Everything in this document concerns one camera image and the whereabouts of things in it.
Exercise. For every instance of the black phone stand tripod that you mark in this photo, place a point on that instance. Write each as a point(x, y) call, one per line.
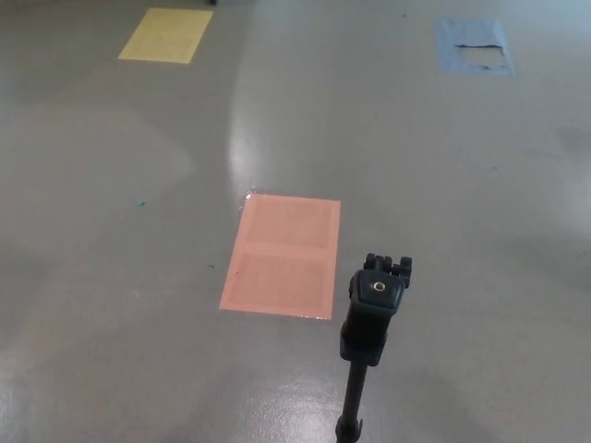
point(369, 314)

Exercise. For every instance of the orange floor patch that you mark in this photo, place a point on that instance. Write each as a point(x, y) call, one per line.
point(281, 258)

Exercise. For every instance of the yellow floor patch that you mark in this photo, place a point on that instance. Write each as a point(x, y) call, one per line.
point(164, 34)

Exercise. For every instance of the torn blue floor patch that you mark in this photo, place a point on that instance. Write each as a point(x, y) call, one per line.
point(471, 32)

